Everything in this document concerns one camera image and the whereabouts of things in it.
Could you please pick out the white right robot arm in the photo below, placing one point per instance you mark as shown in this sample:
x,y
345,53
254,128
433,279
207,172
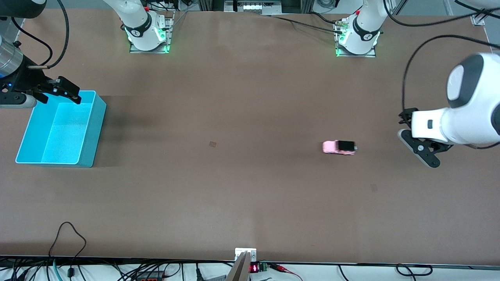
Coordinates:
x,y
136,19

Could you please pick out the pink toy jeep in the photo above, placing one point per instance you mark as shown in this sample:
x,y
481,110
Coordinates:
x,y
338,147

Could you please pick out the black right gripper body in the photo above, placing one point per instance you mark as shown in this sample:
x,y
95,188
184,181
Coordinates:
x,y
26,81

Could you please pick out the metal corner bracket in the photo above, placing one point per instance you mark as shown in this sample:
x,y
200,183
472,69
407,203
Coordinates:
x,y
478,19

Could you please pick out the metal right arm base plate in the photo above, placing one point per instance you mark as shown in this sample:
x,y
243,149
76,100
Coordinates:
x,y
170,27

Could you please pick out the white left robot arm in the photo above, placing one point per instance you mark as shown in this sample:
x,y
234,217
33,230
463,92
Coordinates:
x,y
472,101

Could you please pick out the black power plug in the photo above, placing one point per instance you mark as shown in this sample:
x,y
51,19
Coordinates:
x,y
198,273

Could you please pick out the aluminium frame with lights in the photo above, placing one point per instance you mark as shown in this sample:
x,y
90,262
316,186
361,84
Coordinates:
x,y
252,7

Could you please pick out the brown tape patch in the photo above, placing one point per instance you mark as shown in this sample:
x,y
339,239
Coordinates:
x,y
212,144

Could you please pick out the aluminium bar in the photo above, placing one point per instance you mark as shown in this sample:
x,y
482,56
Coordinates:
x,y
238,271

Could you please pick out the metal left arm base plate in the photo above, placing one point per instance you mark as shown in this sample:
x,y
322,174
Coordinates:
x,y
367,55

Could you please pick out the red digit display module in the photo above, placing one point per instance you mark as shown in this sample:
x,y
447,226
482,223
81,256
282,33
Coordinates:
x,y
256,268

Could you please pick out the small metal mounting bracket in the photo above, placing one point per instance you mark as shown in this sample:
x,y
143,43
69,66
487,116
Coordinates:
x,y
240,251

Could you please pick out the black power strip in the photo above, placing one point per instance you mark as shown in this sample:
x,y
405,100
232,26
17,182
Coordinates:
x,y
150,277

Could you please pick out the teal plastic bin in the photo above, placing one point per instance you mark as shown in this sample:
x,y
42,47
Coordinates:
x,y
58,132

